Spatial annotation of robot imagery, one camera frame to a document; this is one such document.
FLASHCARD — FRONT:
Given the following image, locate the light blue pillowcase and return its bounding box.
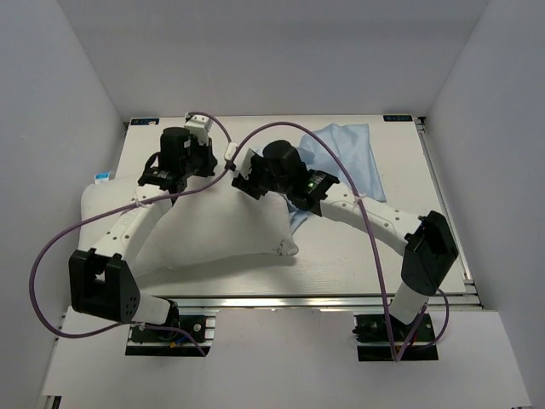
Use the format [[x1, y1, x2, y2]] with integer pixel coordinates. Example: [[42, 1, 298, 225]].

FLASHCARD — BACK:
[[250, 123, 387, 235]]

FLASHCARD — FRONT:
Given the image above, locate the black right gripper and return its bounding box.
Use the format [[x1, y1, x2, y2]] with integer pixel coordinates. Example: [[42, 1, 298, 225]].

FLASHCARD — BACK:
[[232, 152, 292, 200]]

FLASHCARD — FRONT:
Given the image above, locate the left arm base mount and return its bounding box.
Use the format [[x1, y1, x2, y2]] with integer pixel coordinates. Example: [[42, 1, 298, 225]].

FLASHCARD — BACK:
[[125, 302, 215, 358]]

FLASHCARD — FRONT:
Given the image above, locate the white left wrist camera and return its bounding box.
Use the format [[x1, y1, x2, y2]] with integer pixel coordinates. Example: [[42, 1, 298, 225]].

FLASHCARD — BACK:
[[184, 113, 212, 146]]

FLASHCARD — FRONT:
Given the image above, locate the blue pillow tag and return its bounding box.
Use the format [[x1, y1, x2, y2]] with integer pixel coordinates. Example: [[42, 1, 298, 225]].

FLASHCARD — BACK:
[[94, 171, 112, 184]]

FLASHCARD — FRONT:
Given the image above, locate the blue sticker right corner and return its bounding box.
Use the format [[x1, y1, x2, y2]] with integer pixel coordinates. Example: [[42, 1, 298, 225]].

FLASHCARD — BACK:
[[382, 114, 413, 122]]

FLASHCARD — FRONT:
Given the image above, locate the white pillow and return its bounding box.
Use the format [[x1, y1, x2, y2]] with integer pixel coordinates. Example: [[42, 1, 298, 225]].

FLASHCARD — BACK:
[[80, 159, 299, 274]]

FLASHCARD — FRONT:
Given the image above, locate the aluminium table front rail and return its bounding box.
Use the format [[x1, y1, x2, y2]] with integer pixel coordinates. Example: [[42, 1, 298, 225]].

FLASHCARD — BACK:
[[171, 295, 482, 308]]

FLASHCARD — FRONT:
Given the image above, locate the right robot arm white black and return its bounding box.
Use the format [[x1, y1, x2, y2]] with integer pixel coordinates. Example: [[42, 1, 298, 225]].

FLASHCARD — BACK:
[[227, 141, 459, 340]]

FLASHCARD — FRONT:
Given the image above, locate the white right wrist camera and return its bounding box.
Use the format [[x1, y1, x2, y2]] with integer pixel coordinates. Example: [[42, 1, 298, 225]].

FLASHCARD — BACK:
[[224, 142, 255, 179]]

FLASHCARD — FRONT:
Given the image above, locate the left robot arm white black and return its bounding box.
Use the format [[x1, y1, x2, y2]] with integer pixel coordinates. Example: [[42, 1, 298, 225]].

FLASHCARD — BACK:
[[69, 118, 217, 340]]

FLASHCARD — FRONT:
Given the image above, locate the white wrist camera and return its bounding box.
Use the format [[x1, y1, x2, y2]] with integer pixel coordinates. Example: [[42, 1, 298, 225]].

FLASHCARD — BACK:
[[224, 142, 255, 179], [184, 113, 212, 146]]

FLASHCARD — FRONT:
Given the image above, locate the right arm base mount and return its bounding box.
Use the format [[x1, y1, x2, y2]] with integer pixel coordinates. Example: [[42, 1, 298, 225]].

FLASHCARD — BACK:
[[351, 306, 439, 363]]

